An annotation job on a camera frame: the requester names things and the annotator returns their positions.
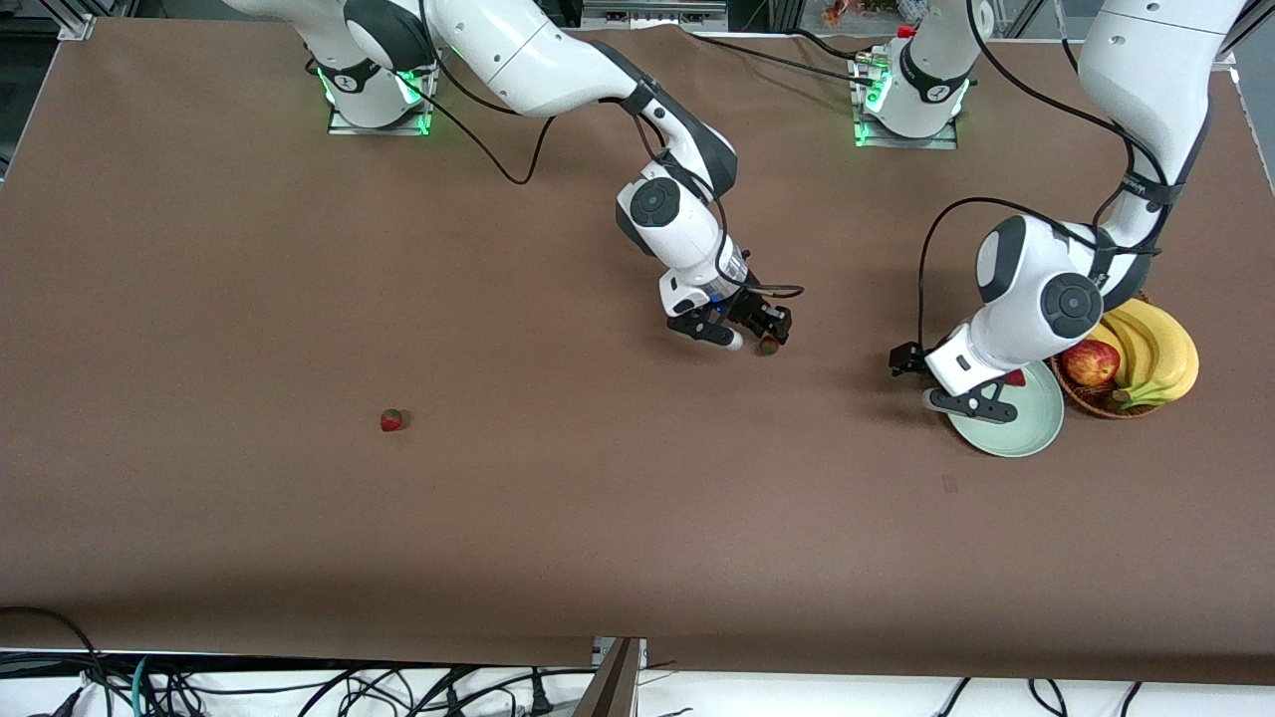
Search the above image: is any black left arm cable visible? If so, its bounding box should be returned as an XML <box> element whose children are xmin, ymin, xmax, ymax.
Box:
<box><xmin>914</xmin><ymin>0</ymin><xmax>1166</xmax><ymax>352</ymax></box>

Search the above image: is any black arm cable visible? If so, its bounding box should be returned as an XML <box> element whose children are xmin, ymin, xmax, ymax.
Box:
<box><xmin>914</xmin><ymin>0</ymin><xmax>1166</xmax><ymax>352</ymax></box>
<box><xmin>398</xmin><ymin>0</ymin><xmax>805</xmax><ymax>300</ymax></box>

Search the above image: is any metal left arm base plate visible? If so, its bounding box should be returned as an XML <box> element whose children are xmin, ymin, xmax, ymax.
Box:
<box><xmin>854</xmin><ymin>55</ymin><xmax>959</xmax><ymax>150</ymax></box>

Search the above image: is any red apple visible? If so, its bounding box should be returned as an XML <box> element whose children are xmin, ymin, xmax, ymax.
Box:
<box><xmin>1062</xmin><ymin>340</ymin><xmax>1122</xmax><ymax>387</ymax></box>

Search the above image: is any yellow banana bunch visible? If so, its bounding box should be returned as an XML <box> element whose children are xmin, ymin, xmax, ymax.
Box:
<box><xmin>1096</xmin><ymin>299</ymin><xmax>1200</xmax><ymax>410</ymax></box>

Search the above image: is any brown table cloth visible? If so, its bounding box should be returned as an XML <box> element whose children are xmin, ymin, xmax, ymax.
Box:
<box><xmin>0</xmin><ymin>18</ymin><xmax>1275</xmax><ymax>686</ymax></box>

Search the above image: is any black base power cable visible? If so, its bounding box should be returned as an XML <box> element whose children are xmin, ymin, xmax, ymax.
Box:
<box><xmin>682</xmin><ymin>28</ymin><xmax>888</xmax><ymax>86</ymax></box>

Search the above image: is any grey metal box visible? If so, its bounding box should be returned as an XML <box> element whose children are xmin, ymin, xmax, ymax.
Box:
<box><xmin>581</xmin><ymin>0</ymin><xmax>730</xmax><ymax>31</ymax></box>

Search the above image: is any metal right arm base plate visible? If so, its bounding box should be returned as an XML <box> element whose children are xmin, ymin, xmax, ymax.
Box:
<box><xmin>327</xmin><ymin>95</ymin><xmax>433</xmax><ymax>136</ymax></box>

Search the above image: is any brown wicker basket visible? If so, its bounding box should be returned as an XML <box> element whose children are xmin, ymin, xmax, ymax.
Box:
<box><xmin>1051</xmin><ymin>291</ymin><xmax>1164</xmax><ymax>420</ymax></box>

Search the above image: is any black floor cable loop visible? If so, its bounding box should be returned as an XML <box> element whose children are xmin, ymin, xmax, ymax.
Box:
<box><xmin>0</xmin><ymin>605</ymin><xmax>106</xmax><ymax>698</ymax></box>

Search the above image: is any brown support post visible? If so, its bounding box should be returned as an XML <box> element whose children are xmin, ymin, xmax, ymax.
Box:
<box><xmin>573</xmin><ymin>637</ymin><xmax>648</xmax><ymax>717</ymax></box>

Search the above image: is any pale green plate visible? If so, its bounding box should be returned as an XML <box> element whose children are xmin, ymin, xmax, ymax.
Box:
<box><xmin>941</xmin><ymin>358</ymin><xmax>1065</xmax><ymax>459</ymax></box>

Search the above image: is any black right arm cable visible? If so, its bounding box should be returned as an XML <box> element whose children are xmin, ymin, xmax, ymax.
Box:
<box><xmin>398</xmin><ymin>0</ymin><xmax>805</xmax><ymax>300</ymax></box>

